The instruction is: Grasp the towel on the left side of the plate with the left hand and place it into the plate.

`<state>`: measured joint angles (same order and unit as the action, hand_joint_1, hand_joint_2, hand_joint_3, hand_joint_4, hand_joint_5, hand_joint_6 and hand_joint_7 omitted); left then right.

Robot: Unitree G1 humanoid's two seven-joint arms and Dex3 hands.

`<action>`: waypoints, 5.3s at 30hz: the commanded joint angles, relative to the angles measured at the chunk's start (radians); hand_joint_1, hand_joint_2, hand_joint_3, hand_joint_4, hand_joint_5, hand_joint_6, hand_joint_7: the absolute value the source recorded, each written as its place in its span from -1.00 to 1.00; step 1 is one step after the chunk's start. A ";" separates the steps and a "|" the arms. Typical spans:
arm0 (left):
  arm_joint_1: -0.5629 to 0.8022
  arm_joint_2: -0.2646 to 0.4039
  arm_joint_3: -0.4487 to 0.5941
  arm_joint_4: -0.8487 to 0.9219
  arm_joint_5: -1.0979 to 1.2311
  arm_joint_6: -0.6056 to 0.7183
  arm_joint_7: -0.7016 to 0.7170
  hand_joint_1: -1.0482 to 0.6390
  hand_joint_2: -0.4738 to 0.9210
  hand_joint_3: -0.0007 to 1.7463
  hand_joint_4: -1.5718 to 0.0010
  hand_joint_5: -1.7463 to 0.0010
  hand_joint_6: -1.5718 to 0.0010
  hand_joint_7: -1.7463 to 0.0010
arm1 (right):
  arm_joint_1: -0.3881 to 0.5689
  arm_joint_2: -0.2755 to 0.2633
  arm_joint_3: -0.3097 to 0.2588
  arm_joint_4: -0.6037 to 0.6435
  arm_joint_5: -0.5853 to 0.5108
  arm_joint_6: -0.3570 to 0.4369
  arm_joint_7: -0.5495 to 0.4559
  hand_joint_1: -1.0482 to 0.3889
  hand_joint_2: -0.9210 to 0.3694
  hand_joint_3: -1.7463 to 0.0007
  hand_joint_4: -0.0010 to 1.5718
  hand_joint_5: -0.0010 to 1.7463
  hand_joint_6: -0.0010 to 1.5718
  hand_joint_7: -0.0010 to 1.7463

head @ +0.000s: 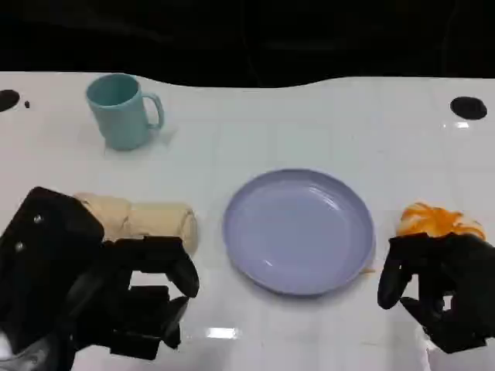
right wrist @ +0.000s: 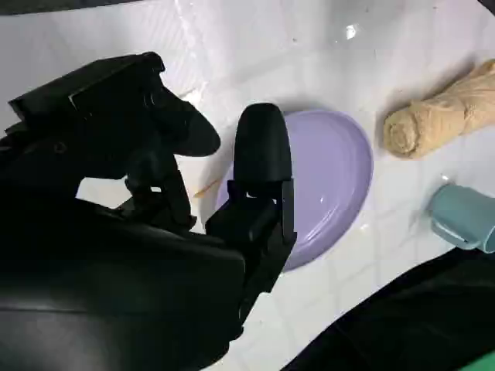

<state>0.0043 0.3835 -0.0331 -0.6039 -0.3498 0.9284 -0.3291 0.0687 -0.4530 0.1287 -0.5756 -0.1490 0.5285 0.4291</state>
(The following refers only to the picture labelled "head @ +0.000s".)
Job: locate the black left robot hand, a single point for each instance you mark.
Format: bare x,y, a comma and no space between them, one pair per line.
127,309

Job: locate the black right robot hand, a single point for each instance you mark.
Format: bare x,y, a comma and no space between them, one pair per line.
456,278

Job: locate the beige towel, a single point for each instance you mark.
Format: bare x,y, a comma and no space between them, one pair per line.
154,220

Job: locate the orange and white toy bread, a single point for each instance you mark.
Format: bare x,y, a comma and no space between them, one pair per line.
437,220

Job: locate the lilac plate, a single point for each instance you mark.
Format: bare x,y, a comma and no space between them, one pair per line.
298,232

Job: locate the pale green mug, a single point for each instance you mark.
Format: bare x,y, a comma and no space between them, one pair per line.
120,116

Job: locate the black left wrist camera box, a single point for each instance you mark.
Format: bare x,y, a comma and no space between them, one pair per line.
42,255

